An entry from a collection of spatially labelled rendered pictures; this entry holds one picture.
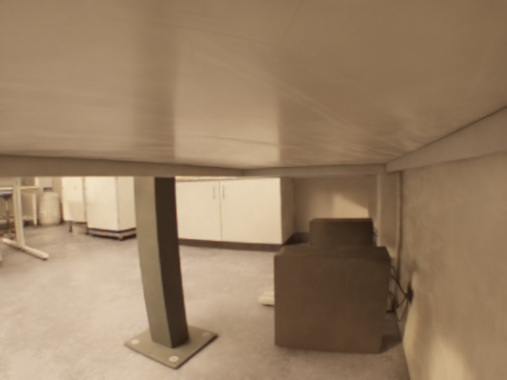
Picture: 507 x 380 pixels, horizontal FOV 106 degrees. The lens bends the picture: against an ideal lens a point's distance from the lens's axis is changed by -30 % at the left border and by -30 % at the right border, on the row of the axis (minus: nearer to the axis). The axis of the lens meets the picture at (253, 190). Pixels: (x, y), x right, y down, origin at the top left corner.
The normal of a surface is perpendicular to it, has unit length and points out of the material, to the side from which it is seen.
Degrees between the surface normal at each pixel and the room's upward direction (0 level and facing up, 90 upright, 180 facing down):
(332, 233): 90
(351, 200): 90
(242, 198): 90
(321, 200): 90
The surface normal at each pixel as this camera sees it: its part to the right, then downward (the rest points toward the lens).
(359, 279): -0.35, 0.04
